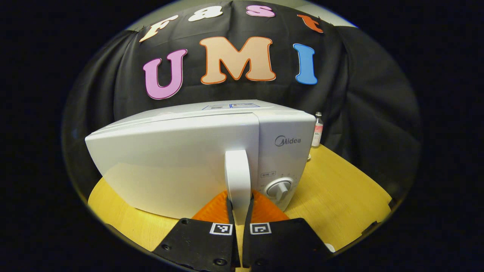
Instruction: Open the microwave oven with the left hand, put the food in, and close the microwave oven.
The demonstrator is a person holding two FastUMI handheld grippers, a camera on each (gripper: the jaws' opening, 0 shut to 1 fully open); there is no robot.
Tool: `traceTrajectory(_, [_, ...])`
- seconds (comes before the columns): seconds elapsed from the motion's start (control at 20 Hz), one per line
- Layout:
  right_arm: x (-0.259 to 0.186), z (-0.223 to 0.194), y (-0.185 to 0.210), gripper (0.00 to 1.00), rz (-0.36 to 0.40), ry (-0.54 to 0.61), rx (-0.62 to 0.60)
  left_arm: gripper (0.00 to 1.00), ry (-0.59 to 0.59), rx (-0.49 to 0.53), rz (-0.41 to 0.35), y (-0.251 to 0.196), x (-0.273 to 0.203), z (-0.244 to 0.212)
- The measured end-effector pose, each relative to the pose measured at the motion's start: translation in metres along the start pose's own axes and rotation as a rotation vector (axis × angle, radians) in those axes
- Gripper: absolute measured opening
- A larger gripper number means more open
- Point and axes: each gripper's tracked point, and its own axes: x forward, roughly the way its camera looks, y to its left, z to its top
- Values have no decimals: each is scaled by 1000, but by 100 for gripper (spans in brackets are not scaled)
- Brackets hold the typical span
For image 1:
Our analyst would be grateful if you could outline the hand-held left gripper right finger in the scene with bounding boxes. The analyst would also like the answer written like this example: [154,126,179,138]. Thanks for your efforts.
[242,190,334,272]

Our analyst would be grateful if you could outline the white microwave oven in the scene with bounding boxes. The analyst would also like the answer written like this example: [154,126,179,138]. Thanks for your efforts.
[85,99,316,225]

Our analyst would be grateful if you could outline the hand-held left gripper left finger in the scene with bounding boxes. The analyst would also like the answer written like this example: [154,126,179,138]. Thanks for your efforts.
[152,190,241,272]

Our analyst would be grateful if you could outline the small pink label bottle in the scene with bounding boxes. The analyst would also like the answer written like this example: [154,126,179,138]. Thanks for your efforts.
[312,112,324,148]

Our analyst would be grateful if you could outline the black backdrop cloth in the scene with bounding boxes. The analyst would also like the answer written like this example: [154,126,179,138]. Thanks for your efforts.
[62,0,422,201]

